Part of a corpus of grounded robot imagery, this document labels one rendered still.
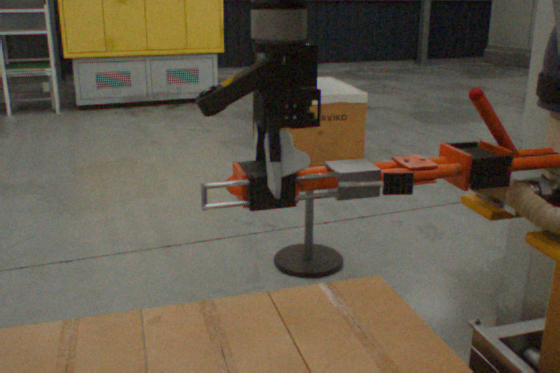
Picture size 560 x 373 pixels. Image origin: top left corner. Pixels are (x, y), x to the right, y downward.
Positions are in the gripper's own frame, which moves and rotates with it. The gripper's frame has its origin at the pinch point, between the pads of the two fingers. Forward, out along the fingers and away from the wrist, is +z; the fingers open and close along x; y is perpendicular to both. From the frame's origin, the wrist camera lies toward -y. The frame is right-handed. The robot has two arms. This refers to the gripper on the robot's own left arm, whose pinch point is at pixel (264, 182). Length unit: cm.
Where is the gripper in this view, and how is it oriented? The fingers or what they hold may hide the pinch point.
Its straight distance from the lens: 80.1
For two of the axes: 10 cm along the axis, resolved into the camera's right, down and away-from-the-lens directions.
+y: 9.7, -0.7, 2.4
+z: 0.0, 9.5, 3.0
